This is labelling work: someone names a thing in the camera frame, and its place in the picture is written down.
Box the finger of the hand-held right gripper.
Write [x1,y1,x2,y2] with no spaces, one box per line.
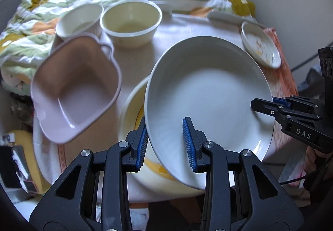
[273,95,320,115]
[250,98,323,122]

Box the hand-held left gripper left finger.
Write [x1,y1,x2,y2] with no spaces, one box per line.
[29,117,150,231]

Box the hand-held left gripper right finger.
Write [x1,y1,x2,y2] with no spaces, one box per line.
[182,117,305,231]

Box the yellow rimmed plate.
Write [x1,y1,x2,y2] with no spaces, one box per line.
[118,75,206,196]

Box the large white plate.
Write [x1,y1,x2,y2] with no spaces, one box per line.
[144,36,275,190]

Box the small floral plate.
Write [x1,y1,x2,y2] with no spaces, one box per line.
[241,21,282,69]

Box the pink square baking dish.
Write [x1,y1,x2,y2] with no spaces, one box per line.
[30,33,123,143]

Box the cream round bowl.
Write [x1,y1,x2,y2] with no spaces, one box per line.
[100,0,163,47]

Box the cream ribbed bowl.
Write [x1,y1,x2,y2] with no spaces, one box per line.
[55,3,104,41]

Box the person's right hand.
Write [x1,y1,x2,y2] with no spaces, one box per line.
[303,146,317,174]

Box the orange floral cloth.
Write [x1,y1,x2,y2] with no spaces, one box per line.
[260,27,299,161]

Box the pale pink tablecloth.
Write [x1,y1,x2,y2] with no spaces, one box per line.
[32,10,273,203]

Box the yellow cloth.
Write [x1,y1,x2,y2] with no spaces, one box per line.
[5,130,52,193]

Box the short white rectangular plate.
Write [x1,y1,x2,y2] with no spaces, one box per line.
[154,0,173,16]

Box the floral blanket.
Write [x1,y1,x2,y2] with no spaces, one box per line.
[0,0,257,96]

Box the black cable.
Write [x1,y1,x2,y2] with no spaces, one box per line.
[280,177,309,186]

